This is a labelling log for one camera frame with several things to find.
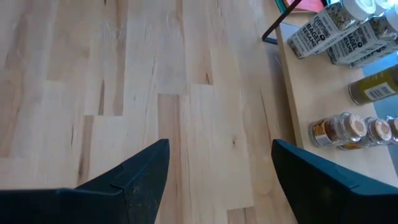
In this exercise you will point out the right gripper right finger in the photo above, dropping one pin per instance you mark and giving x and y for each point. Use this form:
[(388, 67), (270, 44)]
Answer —
[(335, 199)]

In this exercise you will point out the black lid olive herb jar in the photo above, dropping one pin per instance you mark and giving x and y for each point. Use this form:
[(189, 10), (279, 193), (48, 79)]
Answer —
[(367, 93)]

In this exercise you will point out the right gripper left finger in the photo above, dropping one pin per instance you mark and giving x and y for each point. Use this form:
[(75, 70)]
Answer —
[(109, 202)]

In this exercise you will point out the red notebook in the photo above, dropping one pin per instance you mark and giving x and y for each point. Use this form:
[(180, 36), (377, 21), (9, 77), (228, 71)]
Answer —
[(306, 4)]

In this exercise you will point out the white lid bagel seasoning jar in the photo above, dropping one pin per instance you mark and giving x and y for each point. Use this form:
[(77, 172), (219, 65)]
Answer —
[(317, 34), (357, 43), (382, 57)]

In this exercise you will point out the small cork-top glass jar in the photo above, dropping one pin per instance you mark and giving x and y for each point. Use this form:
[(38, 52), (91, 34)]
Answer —
[(394, 127), (332, 130), (377, 130)]

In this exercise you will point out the teal mat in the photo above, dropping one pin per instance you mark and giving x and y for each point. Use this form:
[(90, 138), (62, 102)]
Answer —
[(280, 3)]

